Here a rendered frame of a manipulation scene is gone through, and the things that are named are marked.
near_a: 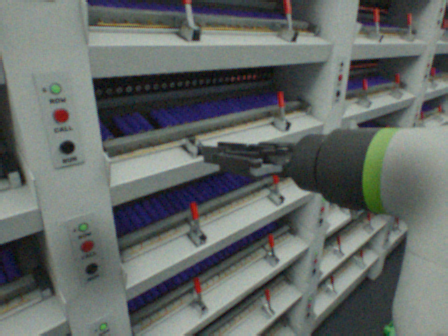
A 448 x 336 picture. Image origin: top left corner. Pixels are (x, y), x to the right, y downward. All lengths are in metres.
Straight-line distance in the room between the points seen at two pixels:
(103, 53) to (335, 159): 0.33
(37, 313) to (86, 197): 0.21
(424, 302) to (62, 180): 0.43
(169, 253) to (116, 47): 0.40
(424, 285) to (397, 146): 0.12
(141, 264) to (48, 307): 0.16
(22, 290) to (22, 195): 0.18
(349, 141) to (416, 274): 0.14
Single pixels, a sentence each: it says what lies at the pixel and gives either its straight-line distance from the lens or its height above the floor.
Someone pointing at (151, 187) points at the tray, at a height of 0.94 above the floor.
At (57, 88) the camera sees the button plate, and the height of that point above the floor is 1.12.
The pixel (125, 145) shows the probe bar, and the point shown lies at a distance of 0.56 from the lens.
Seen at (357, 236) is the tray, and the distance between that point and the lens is 1.53.
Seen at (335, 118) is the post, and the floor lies 0.97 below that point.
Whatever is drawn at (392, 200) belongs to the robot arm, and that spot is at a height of 1.04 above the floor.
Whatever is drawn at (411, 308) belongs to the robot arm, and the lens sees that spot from 0.34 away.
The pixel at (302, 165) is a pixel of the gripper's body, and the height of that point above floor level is 1.04.
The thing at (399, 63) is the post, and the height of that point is 1.09.
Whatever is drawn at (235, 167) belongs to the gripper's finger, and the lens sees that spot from 0.43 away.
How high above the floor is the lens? 1.17
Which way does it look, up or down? 22 degrees down
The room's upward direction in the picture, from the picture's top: straight up
